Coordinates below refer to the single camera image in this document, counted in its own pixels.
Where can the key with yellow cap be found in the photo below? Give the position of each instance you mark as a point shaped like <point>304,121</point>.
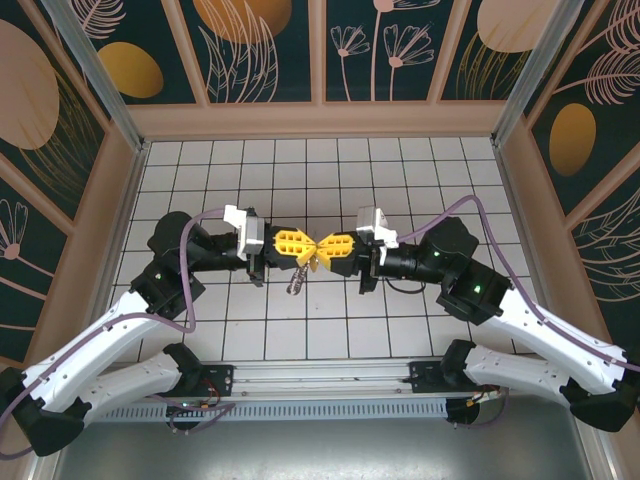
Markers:
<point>314,261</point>

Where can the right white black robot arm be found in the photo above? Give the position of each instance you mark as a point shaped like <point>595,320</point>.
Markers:
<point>525,360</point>

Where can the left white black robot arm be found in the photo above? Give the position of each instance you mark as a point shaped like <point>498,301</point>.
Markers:
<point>125,380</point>

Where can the small circuit board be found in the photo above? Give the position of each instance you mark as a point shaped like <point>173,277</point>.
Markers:
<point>192,406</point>

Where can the grey metal sheet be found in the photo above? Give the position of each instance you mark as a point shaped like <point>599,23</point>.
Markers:
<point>320,450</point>

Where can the grey side rail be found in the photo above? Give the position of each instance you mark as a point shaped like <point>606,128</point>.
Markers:
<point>527,240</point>
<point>119,240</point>

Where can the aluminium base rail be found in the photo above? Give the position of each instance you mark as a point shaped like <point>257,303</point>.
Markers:
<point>320,375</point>

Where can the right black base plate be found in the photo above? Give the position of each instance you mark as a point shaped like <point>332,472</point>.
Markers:
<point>425,377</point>

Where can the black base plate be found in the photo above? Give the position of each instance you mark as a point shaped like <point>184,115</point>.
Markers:
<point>220,380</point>
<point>425,377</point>

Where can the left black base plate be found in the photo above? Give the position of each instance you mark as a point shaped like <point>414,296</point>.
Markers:
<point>220,380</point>

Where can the aluminium frame post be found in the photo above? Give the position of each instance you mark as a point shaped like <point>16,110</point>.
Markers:
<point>532,75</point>
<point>107,85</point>

